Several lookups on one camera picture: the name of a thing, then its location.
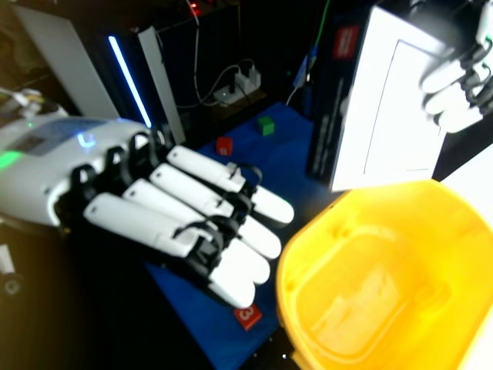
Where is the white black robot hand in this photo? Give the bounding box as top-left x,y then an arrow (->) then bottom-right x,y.
0,117 -> 296,310
418,0 -> 493,135

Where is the white and black box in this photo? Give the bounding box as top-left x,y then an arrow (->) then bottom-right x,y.
306,2 -> 477,193

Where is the yellow plastic bucket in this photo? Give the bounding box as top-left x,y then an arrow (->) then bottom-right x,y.
274,179 -> 493,370

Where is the white power strip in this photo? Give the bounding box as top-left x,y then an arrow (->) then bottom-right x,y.
213,59 -> 263,107

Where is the white flat panel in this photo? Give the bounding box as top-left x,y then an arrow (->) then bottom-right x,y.
10,2 -> 121,121

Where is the black computer tower blue light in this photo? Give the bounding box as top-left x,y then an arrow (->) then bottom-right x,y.
94,27 -> 186,144

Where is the small red cube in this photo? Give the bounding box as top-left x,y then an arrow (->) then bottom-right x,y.
215,136 -> 234,156

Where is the blue cloth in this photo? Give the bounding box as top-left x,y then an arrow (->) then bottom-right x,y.
144,102 -> 347,370

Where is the green cube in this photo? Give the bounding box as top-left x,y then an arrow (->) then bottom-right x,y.
257,116 -> 276,136

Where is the red cube with numeral three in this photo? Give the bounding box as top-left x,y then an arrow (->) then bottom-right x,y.
233,303 -> 264,332

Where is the green cable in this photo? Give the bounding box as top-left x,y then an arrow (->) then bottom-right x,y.
309,0 -> 333,53

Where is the white cable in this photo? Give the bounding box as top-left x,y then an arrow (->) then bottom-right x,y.
190,21 -> 216,108

